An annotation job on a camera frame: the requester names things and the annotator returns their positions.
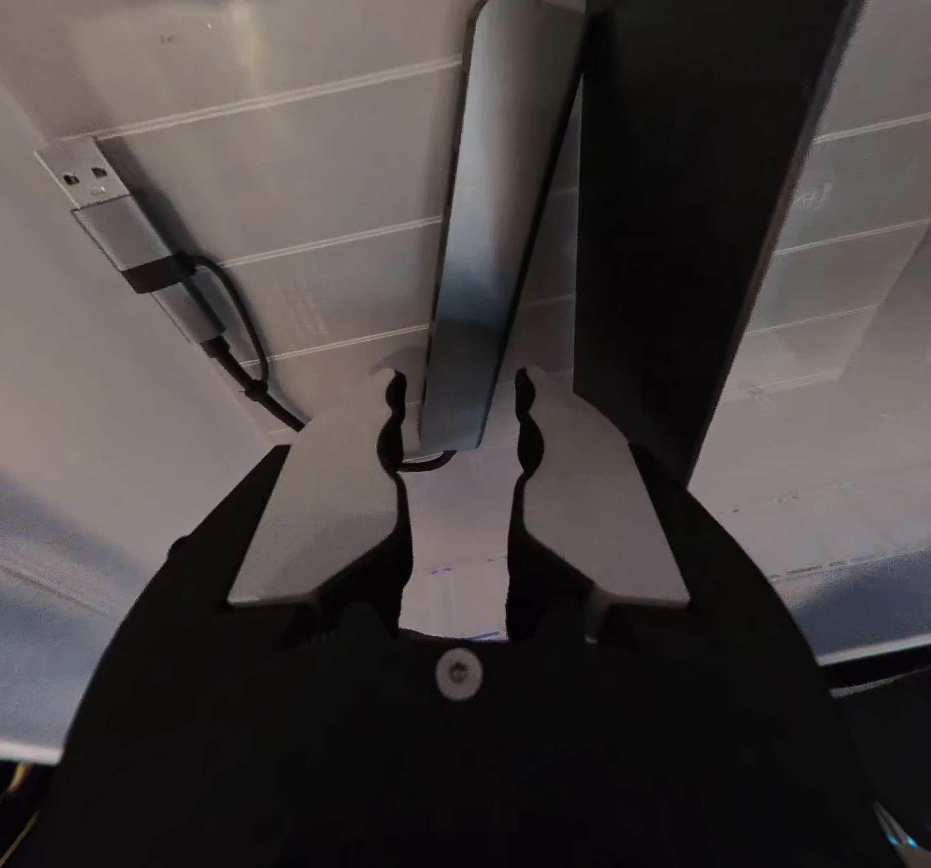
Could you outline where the dark upright panel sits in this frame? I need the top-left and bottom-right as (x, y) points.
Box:
(573, 0), (892, 485)

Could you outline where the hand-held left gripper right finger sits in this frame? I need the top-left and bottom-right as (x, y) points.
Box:
(505, 366), (692, 642)

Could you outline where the black hub cable grey plug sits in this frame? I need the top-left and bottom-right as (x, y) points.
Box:
(35, 135), (458, 474)

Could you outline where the grey usb hub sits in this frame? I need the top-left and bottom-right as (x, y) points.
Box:
(417, 0), (589, 453)

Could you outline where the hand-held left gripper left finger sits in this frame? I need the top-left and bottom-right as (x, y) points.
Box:
(227, 368), (414, 638)

